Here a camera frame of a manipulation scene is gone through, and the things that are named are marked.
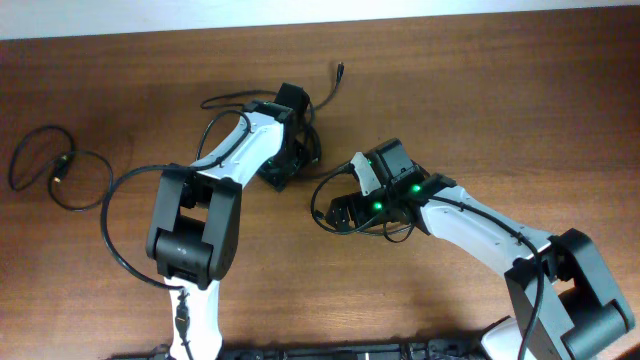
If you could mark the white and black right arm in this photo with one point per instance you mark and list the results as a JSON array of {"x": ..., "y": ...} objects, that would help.
[{"x": 566, "y": 302}]

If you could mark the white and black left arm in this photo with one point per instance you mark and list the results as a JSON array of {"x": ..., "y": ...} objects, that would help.
[{"x": 194, "y": 231}]

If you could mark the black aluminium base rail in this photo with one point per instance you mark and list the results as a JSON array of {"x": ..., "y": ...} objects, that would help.
[{"x": 435, "y": 349}]

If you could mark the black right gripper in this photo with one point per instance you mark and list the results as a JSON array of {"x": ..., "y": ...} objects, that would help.
[{"x": 362, "y": 215}]

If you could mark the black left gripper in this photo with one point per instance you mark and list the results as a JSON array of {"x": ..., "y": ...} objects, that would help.
[{"x": 273, "y": 177}]

